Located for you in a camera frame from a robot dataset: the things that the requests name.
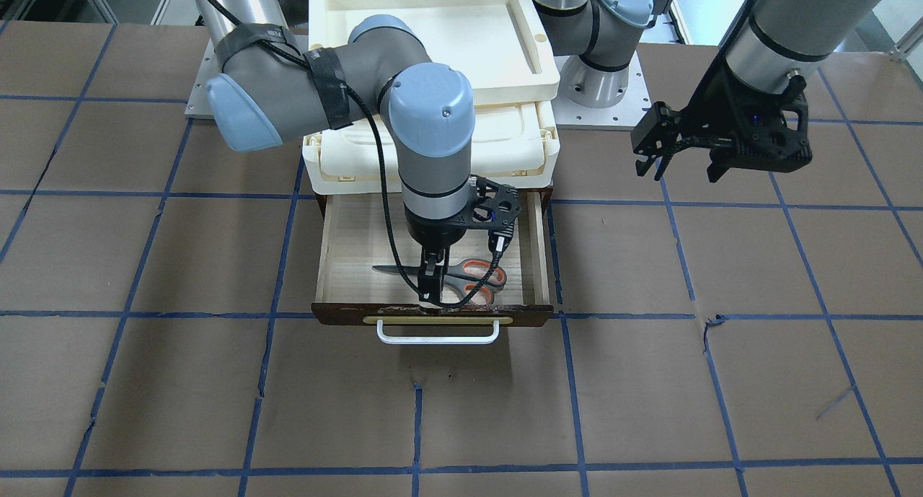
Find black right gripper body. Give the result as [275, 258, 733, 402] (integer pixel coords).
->
[403, 175, 521, 256]

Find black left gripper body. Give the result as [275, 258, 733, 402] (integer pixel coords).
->
[671, 47, 812, 182]

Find orange grey scissors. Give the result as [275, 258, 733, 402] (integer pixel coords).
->
[372, 259, 508, 307]

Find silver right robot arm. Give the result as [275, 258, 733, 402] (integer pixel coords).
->
[197, 0, 520, 309]

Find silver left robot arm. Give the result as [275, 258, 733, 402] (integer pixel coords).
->
[532, 0, 881, 182]

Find light wooden drawer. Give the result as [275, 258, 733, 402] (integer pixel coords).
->
[312, 191, 555, 327]

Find cream plastic storage box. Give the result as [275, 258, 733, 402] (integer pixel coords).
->
[302, 100, 560, 195]

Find cream plastic tray lid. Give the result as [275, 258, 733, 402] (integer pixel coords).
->
[307, 0, 560, 106]

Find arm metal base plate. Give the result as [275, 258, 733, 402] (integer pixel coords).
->
[552, 53, 650, 131]
[185, 40, 221, 121]

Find white drawer handle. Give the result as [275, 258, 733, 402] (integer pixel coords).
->
[376, 320, 500, 346]

